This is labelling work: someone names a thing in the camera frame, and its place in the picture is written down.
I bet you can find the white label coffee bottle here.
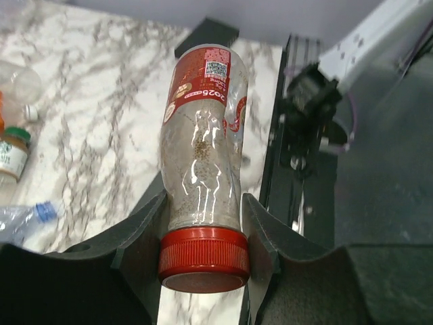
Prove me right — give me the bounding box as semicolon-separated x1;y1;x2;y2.
1;127;31;185

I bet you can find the red cap clear bottle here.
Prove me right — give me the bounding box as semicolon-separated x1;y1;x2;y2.
158;44;250;293

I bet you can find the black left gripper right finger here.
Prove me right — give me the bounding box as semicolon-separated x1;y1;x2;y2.
242;194;372;324

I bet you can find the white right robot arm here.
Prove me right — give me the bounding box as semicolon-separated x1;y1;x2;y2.
283;1;432;142

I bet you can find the black box right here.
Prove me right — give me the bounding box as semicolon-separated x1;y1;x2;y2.
174;18;240;59

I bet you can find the light blue label water bottle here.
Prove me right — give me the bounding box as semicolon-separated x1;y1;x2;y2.
1;201;59;246

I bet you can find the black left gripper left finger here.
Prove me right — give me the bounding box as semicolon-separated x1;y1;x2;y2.
1;192;168;324

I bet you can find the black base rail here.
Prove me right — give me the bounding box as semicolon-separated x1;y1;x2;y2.
259;35;341;249

